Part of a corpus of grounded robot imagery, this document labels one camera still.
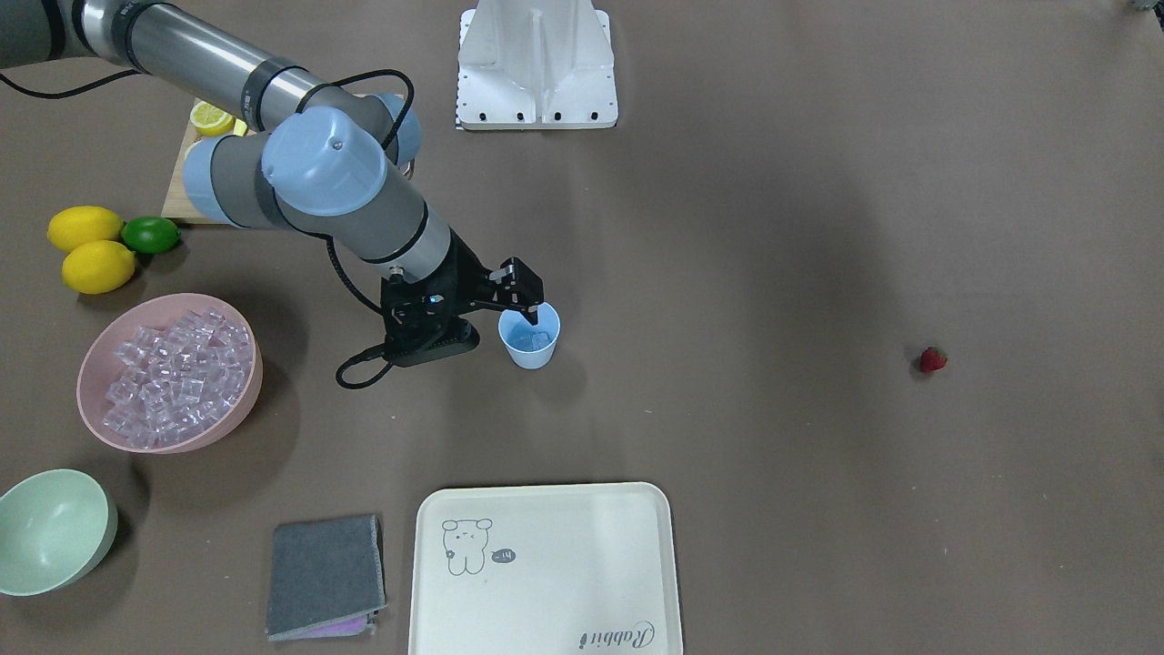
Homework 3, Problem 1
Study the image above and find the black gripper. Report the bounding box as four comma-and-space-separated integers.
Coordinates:
386, 232, 545, 327

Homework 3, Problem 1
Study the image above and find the ice cube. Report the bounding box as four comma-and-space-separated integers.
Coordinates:
508, 330, 554, 353

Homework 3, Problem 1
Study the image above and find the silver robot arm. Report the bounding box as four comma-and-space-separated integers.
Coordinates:
3, 1, 544, 359

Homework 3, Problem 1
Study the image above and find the light blue cup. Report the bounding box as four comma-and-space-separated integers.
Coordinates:
497, 302, 561, 370

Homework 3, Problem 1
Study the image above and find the clear ice cubes pile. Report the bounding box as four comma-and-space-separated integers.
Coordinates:
98, 309, 258, 450

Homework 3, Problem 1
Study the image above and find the cream serving tray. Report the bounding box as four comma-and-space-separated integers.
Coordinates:
409, 482, 684, 654

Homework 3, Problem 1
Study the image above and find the grey folded cloth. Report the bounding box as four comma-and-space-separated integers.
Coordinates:
267, 514, 386, 641

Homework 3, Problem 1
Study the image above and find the wooden cutting board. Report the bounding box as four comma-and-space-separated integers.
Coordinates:
159, 123, 220, 225

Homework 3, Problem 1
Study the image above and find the lemon half upper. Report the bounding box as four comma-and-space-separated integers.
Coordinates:
189, 100, 236, 137

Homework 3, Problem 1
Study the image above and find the pink bowl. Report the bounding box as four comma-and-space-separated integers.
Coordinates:
74, 293, 265, 453

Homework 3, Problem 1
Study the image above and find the green lime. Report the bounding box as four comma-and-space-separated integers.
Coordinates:
120, 216, 180, 256

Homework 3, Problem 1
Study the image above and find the red strawberry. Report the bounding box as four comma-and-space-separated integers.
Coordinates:
916, 347, 947, 376

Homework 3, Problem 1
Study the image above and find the whole lemon near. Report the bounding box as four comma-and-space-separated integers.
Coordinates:
61, 240, 136, 296

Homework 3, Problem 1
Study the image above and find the whole lemon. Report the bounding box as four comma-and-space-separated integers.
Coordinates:
61, 240, 136, 296
45, 205, 125, 252

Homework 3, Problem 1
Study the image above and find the whole lemon far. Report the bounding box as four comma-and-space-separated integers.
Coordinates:
45, 205, 125, 252

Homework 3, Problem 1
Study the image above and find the mint green bowl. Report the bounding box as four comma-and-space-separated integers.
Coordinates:
1, 469, 119, 597

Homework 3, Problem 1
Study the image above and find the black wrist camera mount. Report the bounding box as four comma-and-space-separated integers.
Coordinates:
381, 279, 481, 368

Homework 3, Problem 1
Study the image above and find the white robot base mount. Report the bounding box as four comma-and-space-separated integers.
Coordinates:
455, 1, 619, 130

